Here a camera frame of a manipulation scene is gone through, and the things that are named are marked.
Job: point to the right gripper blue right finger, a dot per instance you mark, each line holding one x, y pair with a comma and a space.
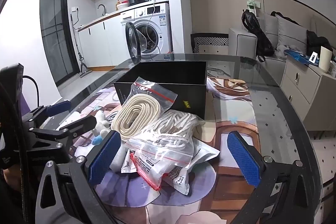
247, 157

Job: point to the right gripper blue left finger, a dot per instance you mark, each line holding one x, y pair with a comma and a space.
101, 156

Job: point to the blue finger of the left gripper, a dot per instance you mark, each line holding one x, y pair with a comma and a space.
58, 108
79, 127

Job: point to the white plush toy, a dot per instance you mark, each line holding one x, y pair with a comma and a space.
102, 128

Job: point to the white printed pouch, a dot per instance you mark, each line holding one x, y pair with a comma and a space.
165, 159

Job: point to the person left hand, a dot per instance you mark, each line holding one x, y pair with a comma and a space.
12, 177

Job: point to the anime print desk mat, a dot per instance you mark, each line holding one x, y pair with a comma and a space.
212, 190

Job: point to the black glass door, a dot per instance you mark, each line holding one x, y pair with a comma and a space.
57, 40

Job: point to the beige drawer cabinet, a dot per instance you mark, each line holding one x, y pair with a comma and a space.
311, 92

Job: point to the kitchen faucet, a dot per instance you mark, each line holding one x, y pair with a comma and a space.
102, 9

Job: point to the black cardboard box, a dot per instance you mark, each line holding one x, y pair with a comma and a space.
187, 79

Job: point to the white washing machine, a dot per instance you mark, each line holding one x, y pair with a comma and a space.
148, 30

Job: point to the black backpack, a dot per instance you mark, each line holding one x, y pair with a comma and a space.
264, 47

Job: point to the grey sofa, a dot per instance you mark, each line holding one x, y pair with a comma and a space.
243, 43

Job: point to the blue plastic bag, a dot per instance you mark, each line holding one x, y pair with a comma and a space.
301, 58

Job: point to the cream paper cup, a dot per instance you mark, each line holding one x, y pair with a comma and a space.
325, 59

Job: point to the grey sofa pillow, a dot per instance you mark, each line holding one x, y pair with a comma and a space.
290, 37

